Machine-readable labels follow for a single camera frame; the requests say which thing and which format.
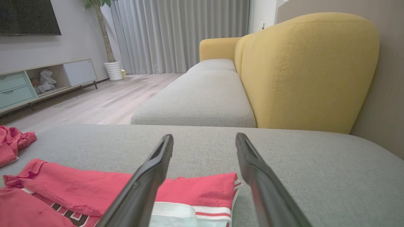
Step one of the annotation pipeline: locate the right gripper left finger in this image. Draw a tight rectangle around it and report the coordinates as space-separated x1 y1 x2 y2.
96 134 174 227

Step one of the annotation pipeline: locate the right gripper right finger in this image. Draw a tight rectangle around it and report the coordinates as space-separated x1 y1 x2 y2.
235 132 313 227

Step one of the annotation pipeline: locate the red basketball jersey white trim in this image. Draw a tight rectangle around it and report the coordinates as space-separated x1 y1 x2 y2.
0 158 242 227

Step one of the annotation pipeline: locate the red shorts white waistband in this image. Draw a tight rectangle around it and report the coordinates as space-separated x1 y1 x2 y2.
0 125 37 167

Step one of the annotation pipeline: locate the yellow and grey sofa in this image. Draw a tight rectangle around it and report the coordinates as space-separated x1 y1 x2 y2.
0 124 404 227

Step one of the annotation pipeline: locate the grey sofa seat cushion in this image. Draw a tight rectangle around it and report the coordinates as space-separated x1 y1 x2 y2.
187 59 237 73
130 69 257 128

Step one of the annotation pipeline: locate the white ribbed plant pot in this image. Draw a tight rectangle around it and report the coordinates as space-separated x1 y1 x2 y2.
104 61 124 82

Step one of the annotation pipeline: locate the yellow sofa backrest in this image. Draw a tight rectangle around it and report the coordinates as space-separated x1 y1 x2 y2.
234 12 380 134

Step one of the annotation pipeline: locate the wooden television cabinet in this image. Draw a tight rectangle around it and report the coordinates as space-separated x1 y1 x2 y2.
0 58 98 118

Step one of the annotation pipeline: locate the white toy in cabinet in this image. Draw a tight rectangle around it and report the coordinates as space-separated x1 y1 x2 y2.
32 68 57 94

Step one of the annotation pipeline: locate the yellow sofa armrest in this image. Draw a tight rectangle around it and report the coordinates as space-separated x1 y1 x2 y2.
199 37 242 62

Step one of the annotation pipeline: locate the grey pleated curtain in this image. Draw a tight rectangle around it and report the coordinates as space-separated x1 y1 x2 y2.
110 0 252 75

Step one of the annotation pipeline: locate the indoor tree plant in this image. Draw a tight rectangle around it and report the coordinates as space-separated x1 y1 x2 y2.
83 0 116 63

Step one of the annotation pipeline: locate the black flat television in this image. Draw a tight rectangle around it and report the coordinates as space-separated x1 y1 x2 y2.
0 0 62 36

